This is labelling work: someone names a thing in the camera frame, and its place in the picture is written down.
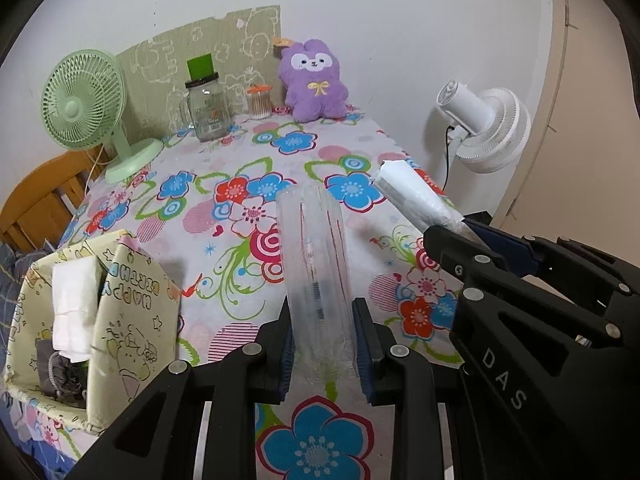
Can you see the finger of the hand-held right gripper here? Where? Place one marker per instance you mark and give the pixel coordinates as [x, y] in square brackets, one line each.
[505, 247]
[500, 320]

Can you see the glass jar with black lid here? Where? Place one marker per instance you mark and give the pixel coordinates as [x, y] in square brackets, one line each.
[210, 115]

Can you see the white desk fan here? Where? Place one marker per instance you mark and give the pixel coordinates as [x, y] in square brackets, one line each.
[492, 130]

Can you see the floral sheet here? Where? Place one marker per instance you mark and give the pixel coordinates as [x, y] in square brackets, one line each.
[225, 240]

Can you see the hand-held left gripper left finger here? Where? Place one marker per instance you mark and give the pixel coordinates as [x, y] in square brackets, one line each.
[285, 355]

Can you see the blue bedding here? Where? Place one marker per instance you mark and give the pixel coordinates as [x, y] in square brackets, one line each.
[15, 280]

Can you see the clear plastic bag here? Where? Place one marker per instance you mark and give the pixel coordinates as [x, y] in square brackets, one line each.
[312, 260]

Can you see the cotton swab container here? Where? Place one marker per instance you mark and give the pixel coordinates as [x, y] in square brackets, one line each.
[260, 105]

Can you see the cream cartoon fabric storage box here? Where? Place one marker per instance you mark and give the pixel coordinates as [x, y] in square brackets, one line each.
[135, 310]

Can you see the white plastic-wrapped roll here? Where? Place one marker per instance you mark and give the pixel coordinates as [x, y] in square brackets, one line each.
[410, 195]

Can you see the green desk fan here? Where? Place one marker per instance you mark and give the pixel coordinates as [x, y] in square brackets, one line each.
[80, 105]

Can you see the white tissue stack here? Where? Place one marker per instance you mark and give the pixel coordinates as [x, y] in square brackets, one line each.
[75, 305]

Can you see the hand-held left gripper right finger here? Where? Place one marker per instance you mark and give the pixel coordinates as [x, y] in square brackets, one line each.
[362, 355]

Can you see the green patterned cardboard panel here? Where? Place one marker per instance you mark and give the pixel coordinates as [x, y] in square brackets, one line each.
[150, 65]

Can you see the wooden chair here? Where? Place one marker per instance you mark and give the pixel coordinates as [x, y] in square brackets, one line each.
[35, 200]

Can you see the purple plush toy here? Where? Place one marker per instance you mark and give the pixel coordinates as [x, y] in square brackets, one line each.
[315, 85]

